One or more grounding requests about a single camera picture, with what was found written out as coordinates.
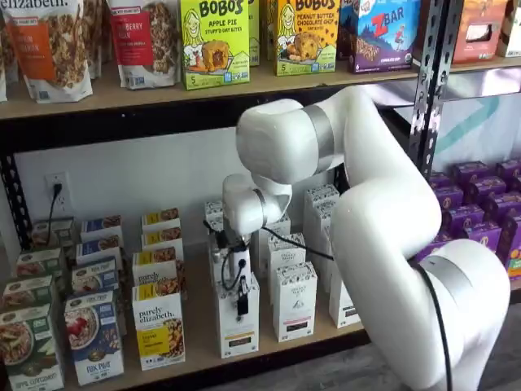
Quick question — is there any plain granola bag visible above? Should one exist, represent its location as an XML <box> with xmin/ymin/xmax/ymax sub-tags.
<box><xmin>81</xmin><ymin>0</ymin><xmax>113</xmax><ymax>81</ymax></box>

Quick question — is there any short wooden shelf board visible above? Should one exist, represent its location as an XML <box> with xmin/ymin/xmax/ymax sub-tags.
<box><xmin>410</xmin><ymin>55</ymin><xmax>521</xmax><ymax>77</ymax></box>

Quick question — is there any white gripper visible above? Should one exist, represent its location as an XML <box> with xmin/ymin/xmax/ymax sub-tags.
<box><xmin>225</xmin><ymin>238</ymin><xmax>255</xmax><ymax>317</ymax></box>

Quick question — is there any black plug with cord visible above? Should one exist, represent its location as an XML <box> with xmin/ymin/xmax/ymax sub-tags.
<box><xmin>46</xmin><ymin>182</ymin><xmax>65</xmax><ymax>248</ymax></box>

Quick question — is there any purple snack box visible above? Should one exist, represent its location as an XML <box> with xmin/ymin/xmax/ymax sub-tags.
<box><xmin>433</xmin><ymin>186</ymin><xmax>466</xmax><ymax>213</ymax></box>
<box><xmin>414</xmin><ymin>232</ymin><xmax>449</xmax><ymax>262</ymax></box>
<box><xmin>463</xmin><ymin>222</ymin><xmax>502</xmax><ymax>254</ymax></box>
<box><xmin>496</xmin><ymin>159</ymin><xmax>521</xmax><ymax>181</ymax></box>
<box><xmin>467</xmin><ymin>175</ymin><xmax>508</xmax><ymax>201</ymax></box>
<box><xmin>496</xmin><ymin>213</ymin><xmax>521</xmax><ymax>282</ymax></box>
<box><xmin>429</xmin><ymin>171</ymin><xmax>451</xmax><ymax>191</ymax></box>
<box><xmin>453</xmin><ymin>161</ymin><xmax>490</xmax><ymax>187</ymax></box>
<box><xmin>441</xmin><ymin>203</ymin><xmax>486</xmax><ymax>234</ymax></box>
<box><xmin>486</xmin><ymin>191</ymin><xmax>521</xmax><ymax>222</ymax></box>

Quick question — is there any thin black camera cable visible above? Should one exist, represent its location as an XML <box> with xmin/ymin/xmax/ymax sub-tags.
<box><xmin>220</xmin><ymin>247</ymin><xmax>246</xmax><ymax>292</ymax></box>

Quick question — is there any orange snack box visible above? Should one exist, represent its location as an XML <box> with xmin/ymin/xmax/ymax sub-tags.
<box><xmin>450</xmin><ymin>0</ymin><xmax>510</xmax><ymax>65</ymax></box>

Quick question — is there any red label granola bag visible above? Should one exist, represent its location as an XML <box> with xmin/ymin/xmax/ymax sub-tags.
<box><xmin>107</xmin><ymin>0</ymin><xmax>181</xmax><ymax>90</ymax></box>

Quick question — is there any purple Zbar box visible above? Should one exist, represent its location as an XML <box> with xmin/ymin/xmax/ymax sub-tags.
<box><xmin>337</xmin><ymin>0</ymin><xmax>422</xmax><ymax>76</ymax></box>

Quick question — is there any wooden shelf board with boxes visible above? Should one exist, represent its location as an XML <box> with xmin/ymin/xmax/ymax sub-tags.
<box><xmin>11</xmin><ymin>227</ymin><xmax>370</xmax><ymax>388</ymax></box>

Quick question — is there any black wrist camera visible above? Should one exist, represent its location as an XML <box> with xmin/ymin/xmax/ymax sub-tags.
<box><xmin>204</xmin><ymin>219</ymin><xmax>230</xmax><ymax>262</ymax></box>

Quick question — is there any white wall outlet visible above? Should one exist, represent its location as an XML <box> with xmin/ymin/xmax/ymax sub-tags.
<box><xmin>44</xmin><ymin>171</ymin><xmax>71</xmax><ymax>209</ymax></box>

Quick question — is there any green Bobo's apple pie box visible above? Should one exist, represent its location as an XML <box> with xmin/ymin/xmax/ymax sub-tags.
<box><xmin>247</xmin><ymin>0</ymin><xmax>261</xmax><ymax>68</ymax></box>
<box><xmin>178</xmin><ymin>0</ymin><xmax>252</xmax><ymax>91</ymax></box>

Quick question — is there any white floral box pink strip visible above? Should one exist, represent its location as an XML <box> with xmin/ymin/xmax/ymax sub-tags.
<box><xmin>271</xmin><ymin>261</ymin><xmax>318</xmax><ymax>344</ymax></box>

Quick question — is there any white and brown snack box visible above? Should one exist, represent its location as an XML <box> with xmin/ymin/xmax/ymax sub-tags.
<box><xmin>502</xmin><ymin>0</ymin><xmax>521</xmax><ymax>58</ymax></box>

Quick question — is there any long wooden shelf board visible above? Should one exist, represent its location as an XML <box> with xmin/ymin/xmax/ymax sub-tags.
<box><xmin>0</xmin><ymin>52</ymin><xmax>424</xmax><ymax>121</ymax></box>

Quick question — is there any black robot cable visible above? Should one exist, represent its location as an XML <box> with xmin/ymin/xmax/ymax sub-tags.
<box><xmin>260</xmin><ymin>226</ymin><xmax>454</xmax><ymax>391</ymax></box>

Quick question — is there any green oatmeal box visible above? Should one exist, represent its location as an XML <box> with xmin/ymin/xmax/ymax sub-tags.
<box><xmin>0</xmin><ymin>275</ymin><xmax>56</xmax><ymax>314</ymax></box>
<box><xmin>0</xmin><ymin>303</ymin><xmax>66</xmax><ymax>391</ymax></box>
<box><xmin>15</xmin><ymin>248</ymin><xmax>66</xmax><ymax>283</ymax></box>
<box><xmin>31</xmin><ymin>217</ymin><xmax>77</xmax><ymax>250</ymax></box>

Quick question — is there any orange label granola bag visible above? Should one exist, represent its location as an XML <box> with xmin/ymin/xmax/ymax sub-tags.
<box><xmin>2</xmin><ymin>0</ymin><xmax>94</xmax><ymax>105</ymax></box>

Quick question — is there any white floral box dark strip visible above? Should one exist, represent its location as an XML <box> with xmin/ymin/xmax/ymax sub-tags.
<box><xmin>328</xmin><ymin>279</ymin><xmax>363</xmax><ymax>330</ymax></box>

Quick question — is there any purely elizabeth yellow granola box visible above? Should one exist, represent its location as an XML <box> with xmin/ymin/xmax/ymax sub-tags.
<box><xmin>141</xmin><ymin>227</ymin><xmax>185</xmax><ymax>257</ymax></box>
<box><xmin>141</xmin><ymin>208</ymin><xmax>182</xmax><ymax>236</ymax></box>
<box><xmin>132</xmin><ymin>247</ymin><xmax>181</xmax><ymax>289</ymax></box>
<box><xmin>132</xmin><ymin>280</ymin><xmax>186</xmax><ymax>372</ymax></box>

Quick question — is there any white floral box yellow strip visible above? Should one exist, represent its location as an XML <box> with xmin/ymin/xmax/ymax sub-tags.
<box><xmin>217</xmin><ymin>272</ymin><xmax>261</xmax><ymax>360</ymax></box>

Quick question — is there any yellow Bobo's peanut butter box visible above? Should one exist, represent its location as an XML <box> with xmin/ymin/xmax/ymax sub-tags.
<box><xmin>275</xmin><ymin>0</ymin><xmax>340</xmax><ymax>77</ymax></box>
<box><xmin>262</xmin><ymin>0</ymin><xmax>280</xmax><ymax>62</ymax></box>

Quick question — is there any white sheet with teal print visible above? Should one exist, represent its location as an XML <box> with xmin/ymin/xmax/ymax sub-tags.
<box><xmin>378</xmin><ymin>68</ymin><xmax>521</xmax><ymax>172</ymax></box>

